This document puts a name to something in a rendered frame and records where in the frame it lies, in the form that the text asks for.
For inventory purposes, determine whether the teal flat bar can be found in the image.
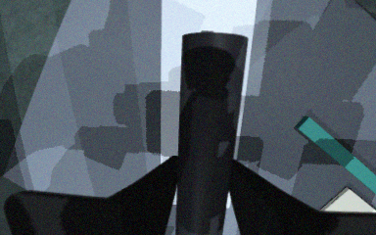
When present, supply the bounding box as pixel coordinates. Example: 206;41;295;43
295;116;376;195

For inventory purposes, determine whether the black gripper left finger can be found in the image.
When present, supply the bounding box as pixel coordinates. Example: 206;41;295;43
4;156;178;235

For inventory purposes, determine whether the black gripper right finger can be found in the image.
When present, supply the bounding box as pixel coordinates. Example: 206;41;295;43
229;160;376;235

